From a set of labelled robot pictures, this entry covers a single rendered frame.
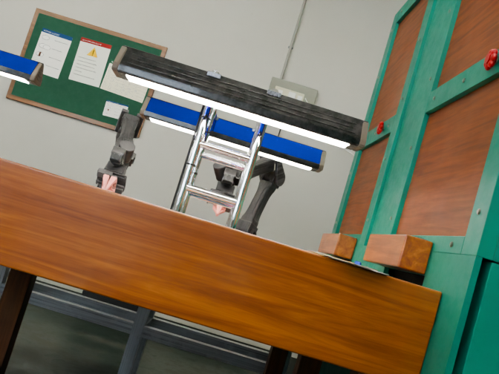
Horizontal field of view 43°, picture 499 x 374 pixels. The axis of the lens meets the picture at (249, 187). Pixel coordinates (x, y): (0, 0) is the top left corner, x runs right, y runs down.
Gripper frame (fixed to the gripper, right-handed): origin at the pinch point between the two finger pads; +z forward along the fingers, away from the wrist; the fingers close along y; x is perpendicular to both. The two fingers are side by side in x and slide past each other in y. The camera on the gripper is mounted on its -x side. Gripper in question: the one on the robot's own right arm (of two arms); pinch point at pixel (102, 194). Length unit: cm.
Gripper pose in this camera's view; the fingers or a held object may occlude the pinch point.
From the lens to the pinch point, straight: 215.8
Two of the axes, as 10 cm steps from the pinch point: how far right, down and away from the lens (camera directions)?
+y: 9.6, 2.9, 0.3
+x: -2.5, 7.6, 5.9
